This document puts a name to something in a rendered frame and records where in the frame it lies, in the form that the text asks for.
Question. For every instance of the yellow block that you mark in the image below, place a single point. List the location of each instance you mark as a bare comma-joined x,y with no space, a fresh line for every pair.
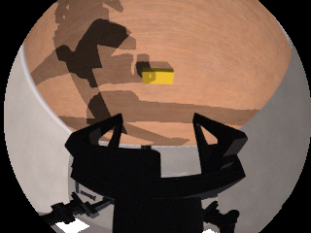
158,75

